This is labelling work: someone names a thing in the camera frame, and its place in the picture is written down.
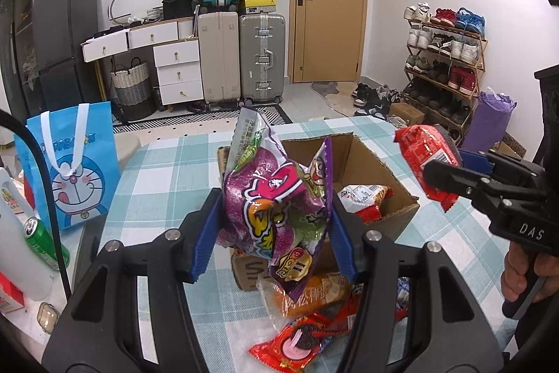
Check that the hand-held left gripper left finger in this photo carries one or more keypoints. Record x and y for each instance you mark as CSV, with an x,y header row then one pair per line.
x,y
205,233

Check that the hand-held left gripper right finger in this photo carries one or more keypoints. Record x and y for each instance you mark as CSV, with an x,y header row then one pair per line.
x,y
345,242

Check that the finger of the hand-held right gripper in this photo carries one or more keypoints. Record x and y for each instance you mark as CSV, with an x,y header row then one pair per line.
x,y
474,161
450,174

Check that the red biscuit packet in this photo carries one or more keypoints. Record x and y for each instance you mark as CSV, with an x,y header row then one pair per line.
x,y
419,154

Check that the red and white snack packet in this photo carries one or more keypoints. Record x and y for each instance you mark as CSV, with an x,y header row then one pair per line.
x,y
364,198

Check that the purple snack bag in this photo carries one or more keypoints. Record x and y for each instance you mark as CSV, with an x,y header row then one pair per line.
x,y
262,198

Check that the person's right forearm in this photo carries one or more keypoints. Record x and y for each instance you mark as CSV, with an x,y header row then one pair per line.
x,y
541,325

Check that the person's right hand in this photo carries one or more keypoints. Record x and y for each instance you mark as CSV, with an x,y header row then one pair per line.
x,y
513,277

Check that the printed brown cardboard box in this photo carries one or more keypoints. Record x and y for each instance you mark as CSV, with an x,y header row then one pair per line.
x,y
509,145

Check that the purple bag by rack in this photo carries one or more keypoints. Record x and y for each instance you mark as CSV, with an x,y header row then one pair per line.
x,y
489,124

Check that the clear wrapped bread packet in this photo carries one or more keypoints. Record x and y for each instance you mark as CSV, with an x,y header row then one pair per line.
x,y
314,294

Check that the small brown cardboard box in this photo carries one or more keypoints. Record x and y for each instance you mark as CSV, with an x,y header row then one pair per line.
x,y
406,113

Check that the dark blue snack packet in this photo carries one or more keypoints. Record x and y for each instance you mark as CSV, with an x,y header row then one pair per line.
x,y
404,290

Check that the wooden shoe rack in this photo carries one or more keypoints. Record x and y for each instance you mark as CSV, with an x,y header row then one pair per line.
x,y
482,62

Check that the pile of dark shoes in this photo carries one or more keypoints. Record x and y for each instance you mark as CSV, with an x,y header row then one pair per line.
x,y
371,97

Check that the shoe rack with shoes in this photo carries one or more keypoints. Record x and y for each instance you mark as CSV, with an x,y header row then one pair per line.
x,y
458,49

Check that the red cookie picture packet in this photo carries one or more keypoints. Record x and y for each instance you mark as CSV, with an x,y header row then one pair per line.
x,y
297,344

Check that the black and white patterned rug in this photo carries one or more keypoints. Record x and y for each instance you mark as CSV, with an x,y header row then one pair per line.
x,y
196,119

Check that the beige chair seat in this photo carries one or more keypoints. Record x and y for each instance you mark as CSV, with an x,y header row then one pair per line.
x,y
126,148

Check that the brown and white door mat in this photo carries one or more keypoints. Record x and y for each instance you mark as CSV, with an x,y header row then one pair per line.
x,y
332,93

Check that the blue cartoon tote bag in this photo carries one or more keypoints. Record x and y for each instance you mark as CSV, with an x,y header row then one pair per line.
x,y
74,172

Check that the woven basket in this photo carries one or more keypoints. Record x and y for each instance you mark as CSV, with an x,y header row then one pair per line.
x,y
133,89

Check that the green drink can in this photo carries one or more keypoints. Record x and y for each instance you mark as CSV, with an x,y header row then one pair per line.
x,y
43,244

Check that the white drawer dresser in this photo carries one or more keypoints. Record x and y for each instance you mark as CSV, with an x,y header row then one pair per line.
x,y
174,67

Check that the beige suitcase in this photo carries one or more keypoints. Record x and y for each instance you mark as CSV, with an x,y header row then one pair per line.
x,y
218,58

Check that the clear brown earbud case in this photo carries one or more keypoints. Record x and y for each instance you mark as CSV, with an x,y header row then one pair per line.
x,y
48,316

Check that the silver suitcase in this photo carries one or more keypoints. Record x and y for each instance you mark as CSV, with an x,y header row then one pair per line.
x,y
262,58

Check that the white plastic jug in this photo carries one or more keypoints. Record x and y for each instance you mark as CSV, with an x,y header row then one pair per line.
x,y
22,250

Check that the red and white carton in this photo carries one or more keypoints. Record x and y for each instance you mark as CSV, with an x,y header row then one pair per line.
x,y
8,294

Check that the wooden door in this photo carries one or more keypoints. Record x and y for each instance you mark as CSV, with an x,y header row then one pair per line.
x,y
327,6

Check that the small white slotted basket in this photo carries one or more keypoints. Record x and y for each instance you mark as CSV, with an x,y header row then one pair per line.
x,y
153,13

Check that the yellow and black shoe box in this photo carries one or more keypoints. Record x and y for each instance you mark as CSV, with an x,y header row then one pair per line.
x,y
260,6

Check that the dark grey fridge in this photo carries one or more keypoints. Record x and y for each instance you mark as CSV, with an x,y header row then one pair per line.
x,y
65,32

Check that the dark glass door cabinet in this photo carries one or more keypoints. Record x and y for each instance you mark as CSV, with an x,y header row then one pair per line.
x,y
19,32

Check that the arched chrome mirror frame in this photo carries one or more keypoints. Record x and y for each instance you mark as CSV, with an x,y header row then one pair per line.
x,y
114,3

